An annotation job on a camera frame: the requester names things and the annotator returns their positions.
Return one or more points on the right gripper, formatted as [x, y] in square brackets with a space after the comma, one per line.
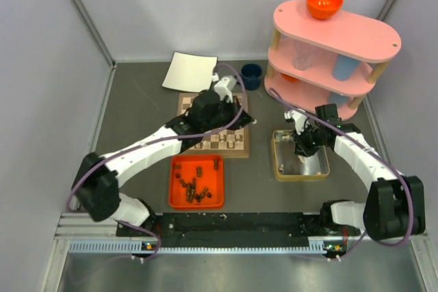
[300, 147]

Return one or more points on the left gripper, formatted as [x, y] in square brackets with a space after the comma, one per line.
[234, 108]

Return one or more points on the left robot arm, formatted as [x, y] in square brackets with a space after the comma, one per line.
[99, 177]

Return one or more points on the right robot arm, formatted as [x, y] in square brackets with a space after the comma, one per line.
[395, 203]

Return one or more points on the wooden chess board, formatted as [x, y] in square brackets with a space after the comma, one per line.
[184, 102]

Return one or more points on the dark rook chess piece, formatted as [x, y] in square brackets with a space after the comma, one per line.
[199, 172]

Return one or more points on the dark long chess piece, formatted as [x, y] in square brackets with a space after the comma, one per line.
[188, 194]

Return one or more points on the dark blue enamel mug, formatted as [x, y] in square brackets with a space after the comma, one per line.
[251, 76]

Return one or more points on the small orange bowl lower shelf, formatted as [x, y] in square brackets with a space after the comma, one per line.
[289, 78]

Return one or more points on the white square plate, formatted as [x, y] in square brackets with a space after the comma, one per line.
[189, 73]

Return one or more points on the orange plastic tray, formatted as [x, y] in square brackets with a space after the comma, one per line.
[207, 191]

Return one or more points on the pink three-tier shelf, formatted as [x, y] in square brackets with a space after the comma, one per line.
[372, 42]

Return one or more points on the light blue plastic cup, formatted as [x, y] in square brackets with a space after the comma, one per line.
[344, 67]

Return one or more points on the clear plastic cup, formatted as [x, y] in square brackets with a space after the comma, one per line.
[304, 54]

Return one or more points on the orange plastic bowl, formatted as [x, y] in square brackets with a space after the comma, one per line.
[323, 9]

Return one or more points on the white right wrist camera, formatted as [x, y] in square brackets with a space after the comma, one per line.
[300, 121]

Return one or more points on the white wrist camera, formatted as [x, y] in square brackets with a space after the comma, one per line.
[224, 86]
[300, 121]

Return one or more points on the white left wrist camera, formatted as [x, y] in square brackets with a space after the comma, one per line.
[224, 86]

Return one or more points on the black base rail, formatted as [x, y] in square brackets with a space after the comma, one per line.
[253, 230]

